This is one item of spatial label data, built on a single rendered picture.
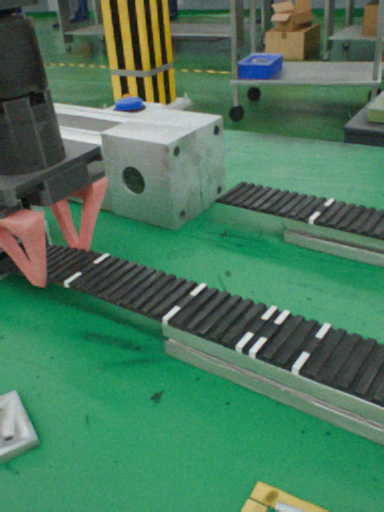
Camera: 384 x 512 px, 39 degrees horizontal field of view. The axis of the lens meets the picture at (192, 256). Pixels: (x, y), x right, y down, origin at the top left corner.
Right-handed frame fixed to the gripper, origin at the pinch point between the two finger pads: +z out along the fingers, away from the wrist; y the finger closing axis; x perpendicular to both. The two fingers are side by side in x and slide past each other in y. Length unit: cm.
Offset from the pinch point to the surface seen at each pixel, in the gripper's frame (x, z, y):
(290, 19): -188, 33, -479
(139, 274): 8.0, 0.3, -1.1
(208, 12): -443, 42, -751
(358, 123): 9, 4, -56
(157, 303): 11.8, 0.4, 1.6
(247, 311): 18.0, 1.0, -0.6
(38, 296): -1.7, 2.8, 1.9
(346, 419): 26.7, 3.9, 3.7
